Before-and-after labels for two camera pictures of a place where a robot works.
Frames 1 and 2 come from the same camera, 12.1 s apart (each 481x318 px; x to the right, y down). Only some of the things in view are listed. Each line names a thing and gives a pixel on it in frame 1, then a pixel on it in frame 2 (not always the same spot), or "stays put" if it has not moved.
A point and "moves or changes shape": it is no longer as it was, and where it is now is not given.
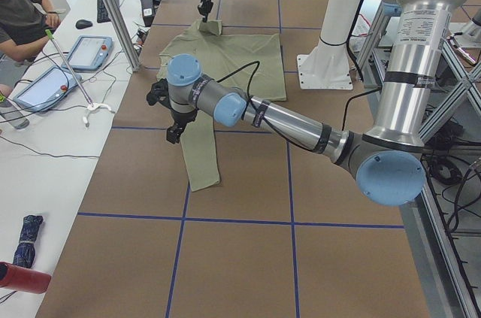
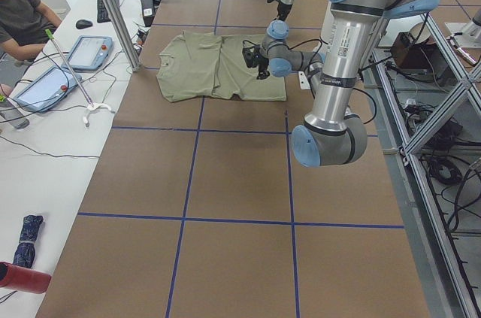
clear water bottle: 10,113 stays put
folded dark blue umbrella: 25,254 stays put
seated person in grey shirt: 25,15 stays put
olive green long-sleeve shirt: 252,62 moves or changes shape
